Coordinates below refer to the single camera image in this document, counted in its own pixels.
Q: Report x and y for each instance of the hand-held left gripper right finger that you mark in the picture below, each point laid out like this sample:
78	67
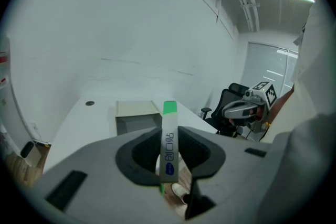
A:
231	178

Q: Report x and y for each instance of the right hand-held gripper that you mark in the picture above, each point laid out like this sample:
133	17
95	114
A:
265	91

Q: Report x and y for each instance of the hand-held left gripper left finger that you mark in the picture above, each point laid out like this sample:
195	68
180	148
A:
99	178

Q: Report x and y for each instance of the green white packet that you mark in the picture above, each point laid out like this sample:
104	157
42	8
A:
170	144

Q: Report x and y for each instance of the grey tray box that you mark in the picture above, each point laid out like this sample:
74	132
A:
136	112

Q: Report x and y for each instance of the person's right forearm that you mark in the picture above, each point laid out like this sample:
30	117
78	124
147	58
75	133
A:
282	105

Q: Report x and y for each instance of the black mesh office chair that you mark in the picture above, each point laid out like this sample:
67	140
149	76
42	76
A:
223	110

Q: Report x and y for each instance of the frosted glass door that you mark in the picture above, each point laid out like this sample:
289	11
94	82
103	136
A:
267	68

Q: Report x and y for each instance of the person's right white shoe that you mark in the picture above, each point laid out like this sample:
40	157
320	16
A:
179	190

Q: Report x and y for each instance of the person in white coat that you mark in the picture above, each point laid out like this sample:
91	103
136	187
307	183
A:
309	112

